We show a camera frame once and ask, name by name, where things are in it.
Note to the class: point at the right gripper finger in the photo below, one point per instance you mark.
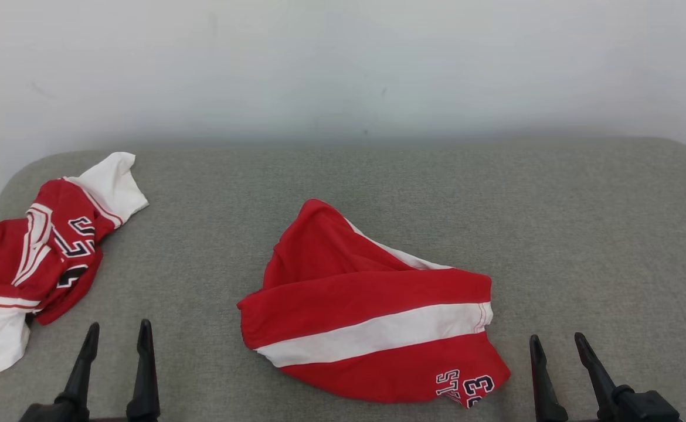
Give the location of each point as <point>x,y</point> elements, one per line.
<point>598,375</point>
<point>545,387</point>

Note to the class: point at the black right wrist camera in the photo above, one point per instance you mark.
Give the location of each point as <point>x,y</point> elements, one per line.
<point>648,407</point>

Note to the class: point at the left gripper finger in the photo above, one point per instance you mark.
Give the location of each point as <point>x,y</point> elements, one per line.
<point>145,381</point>
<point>82,375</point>

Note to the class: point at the red shorts white stripe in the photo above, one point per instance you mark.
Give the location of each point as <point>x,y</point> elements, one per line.
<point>349,293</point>

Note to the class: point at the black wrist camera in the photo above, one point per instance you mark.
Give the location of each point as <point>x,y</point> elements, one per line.
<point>44,414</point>
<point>648,407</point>

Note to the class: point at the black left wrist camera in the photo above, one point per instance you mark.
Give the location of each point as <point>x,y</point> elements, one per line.
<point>44,414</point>

